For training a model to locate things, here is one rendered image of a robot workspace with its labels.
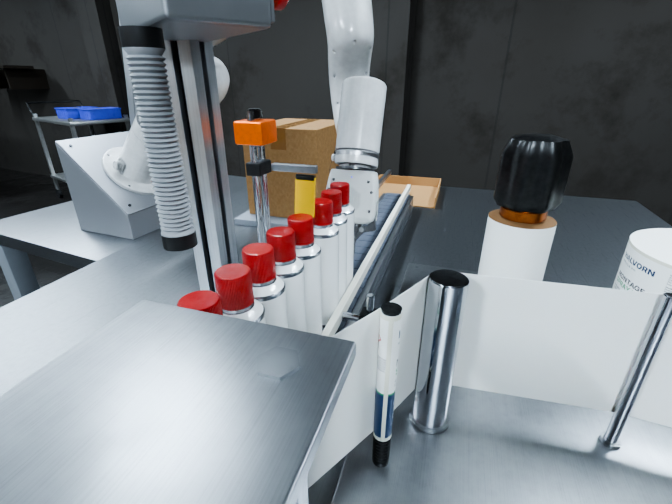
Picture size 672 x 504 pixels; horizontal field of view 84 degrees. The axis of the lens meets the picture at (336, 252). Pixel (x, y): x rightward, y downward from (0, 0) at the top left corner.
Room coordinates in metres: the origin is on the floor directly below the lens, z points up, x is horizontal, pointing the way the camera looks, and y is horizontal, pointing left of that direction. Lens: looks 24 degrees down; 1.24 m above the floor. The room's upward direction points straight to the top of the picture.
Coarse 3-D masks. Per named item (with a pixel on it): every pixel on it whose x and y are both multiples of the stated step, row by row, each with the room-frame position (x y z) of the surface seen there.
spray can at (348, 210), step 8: (336, 184) 0.62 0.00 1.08; (344, 184) 0.62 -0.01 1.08; (344, 192) 0.61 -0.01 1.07; (344, 200) 0.61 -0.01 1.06; (344, 208) 0.61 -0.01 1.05; (352, 208) 0.62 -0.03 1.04; (352, 216) 0.61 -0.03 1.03; (352, 224) 0.61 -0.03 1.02; (352, 232) 0.61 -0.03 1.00; (352, 240) 0.61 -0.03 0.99; (352, 248) 0.61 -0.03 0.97; (352, 256) 0.61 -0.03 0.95; (352, 264) 0.62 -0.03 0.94; (352, 272) 0.62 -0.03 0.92
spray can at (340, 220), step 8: (328, 192) 0.57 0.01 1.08; (336, 192) 0.57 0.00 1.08; (336, 200) 0.56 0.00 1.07; (336, 208) 0.56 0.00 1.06; (336, 216) 0.56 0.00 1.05; (344, 216) 0.57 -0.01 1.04; (336, 224) 0.55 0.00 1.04; (344, 224) 0.56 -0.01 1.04; (344, 232) 0.56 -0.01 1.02; (344, 240) 0.56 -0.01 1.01; (344, 248) 0.56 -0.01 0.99; (344, 256) 0.56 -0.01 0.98; (344, 264) 0.56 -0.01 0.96; (344, 272) 0.56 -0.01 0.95; (344, 280) 0.56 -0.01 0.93; (344, 288) 0.56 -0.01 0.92
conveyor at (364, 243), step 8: (384, 200) 1.21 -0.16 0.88; (392, 200) 1.21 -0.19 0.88; (384, 208) 1.13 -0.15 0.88; (392, 208) 1.13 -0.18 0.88; (384, 216) 1.05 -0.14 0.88; (376, 224) 0.98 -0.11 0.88; (392, 224) 0.98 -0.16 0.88; (368, 232) 0.92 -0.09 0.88; (376, 232) 0.92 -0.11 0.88; (360, 240) 0.87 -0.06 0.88; (368, 240) 0.87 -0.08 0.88; (384, 240) 0.87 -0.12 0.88; (360, 248) 0.82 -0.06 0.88; (368, 248) 0.82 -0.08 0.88; (360, 256) 0.77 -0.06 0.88; (376, 256) 0.77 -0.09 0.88; (360, 264) 0.73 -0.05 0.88; (368, 272) 0.69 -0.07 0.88; (360, 288) 0.63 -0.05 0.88; (352, 304) 0.57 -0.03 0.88; (344, 320) 0.52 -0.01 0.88
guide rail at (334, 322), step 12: (408, 192) 1.23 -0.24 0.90; (396, 204) 1.05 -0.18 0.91; (396, 216) 1.00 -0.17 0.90; (384, 228) 0.86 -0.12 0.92; (372, 252) 0.72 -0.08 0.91; (360, 276) 0.61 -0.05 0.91; (348, 288) 0.57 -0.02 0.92; (348, 300) 0.53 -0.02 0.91; (336, 312) 0.49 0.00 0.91; (336, 324) 0.47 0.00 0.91
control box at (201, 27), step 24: (120, 0) 0.45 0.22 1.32; (144, 0) 0.38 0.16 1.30; (168, 0) 0.34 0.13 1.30; (192, 0) 0.35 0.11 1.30; (216, 0) 0.36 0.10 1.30; (240, 0) 0.38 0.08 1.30; (264, 0) 0.39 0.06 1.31; (120, 24) 0.47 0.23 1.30; (144, 24) 0.39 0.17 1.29; (168, 24) 0.36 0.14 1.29; (192, 24) 0.36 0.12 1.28; (216, 24) 0.37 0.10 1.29; (240, 24) 0.38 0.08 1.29; (264, 24) 0.39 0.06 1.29
